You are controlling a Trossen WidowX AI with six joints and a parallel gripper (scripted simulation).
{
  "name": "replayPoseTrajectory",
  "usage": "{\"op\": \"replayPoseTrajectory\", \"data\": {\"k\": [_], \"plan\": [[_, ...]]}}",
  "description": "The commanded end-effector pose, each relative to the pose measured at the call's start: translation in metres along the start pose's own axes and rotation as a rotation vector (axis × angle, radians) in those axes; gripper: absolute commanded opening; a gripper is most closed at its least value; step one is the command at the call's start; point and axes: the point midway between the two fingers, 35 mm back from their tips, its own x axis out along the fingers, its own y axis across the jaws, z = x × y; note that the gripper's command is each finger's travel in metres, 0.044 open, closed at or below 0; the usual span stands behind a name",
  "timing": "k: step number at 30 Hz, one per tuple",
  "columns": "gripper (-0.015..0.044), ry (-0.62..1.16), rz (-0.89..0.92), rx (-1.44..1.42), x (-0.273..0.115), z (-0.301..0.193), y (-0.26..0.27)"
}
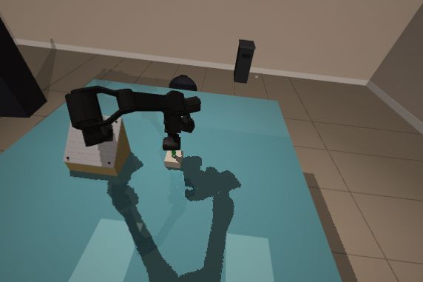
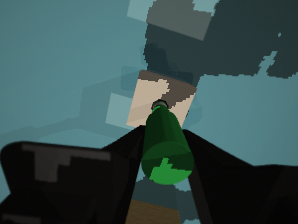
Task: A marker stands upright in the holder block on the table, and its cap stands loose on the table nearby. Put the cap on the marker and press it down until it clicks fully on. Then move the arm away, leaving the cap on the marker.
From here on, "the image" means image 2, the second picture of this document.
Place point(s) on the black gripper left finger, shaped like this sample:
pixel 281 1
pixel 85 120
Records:
pixel 108 173

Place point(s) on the dark green cylinder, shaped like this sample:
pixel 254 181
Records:
pixel 167 158

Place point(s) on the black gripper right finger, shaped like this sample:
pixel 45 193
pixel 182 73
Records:
pixel 228 190

